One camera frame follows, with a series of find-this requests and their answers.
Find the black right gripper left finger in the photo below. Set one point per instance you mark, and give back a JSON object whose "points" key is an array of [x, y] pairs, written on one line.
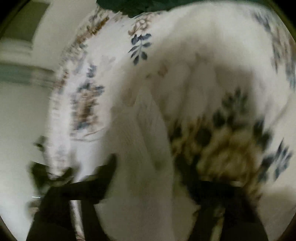
{"points": [[53, 220]]}

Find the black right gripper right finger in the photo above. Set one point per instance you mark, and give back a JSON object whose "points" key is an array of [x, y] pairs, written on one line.
{"points": [[241, 222]]}

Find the white knit sweater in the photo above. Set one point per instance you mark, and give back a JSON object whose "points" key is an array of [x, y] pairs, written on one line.
{"points": [[146, 199]]}

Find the left green curtain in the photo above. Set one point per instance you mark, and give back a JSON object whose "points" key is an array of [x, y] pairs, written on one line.
{"points": [[27, 75]]}

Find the floral bed sheet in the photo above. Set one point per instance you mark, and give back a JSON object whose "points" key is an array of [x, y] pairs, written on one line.
{"points": [[223, 76]]}

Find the dark green blanket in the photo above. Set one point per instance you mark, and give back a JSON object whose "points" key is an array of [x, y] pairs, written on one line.
{"points": [[133, 8]]}

